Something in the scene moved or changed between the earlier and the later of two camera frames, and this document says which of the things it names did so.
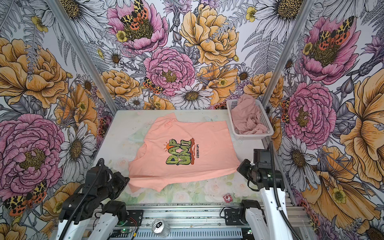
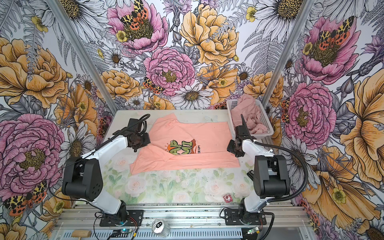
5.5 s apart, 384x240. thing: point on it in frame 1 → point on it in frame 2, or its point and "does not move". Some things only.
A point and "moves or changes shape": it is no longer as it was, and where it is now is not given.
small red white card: x=228 y=198 does not move
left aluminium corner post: x=66 y=23 does not move
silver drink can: x=160 y=227 does not move
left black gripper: x=122 y=183 → x=147 y=141
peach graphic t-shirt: x=173 y=152 moves or changes shape
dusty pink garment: x=246 y=117 does not move
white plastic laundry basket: x=264 y=116 does not move
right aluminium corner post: x=301 y=18 does not move
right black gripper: x=242 y=169 → x=229 y=148
